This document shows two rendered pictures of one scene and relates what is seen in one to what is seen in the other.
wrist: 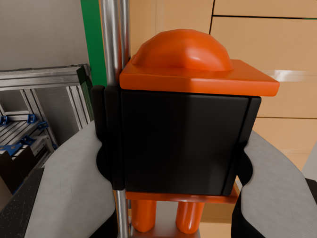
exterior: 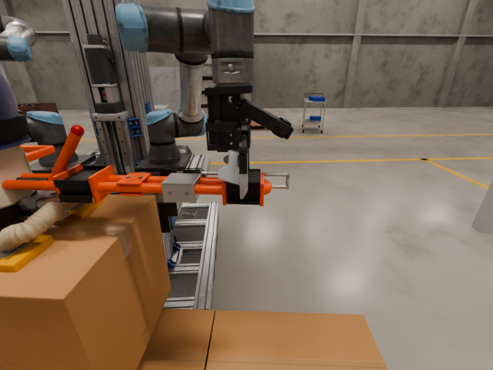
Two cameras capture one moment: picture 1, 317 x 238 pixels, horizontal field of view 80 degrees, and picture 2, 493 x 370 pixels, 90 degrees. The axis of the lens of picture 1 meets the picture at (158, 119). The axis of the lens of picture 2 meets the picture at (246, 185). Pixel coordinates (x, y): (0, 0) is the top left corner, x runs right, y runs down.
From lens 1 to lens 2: 0.51 m
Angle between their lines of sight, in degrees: 68
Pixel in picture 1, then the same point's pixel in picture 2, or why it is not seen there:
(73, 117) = not seen: hidden behind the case
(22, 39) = (237, 283)
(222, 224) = (86, 271)
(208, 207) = (99, 276)
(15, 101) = (189, 258)
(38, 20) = (252, 299)
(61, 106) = (174, 290)
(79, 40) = not seen: hidden behind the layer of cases
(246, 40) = not seen: outside the picture
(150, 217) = (207, 179)
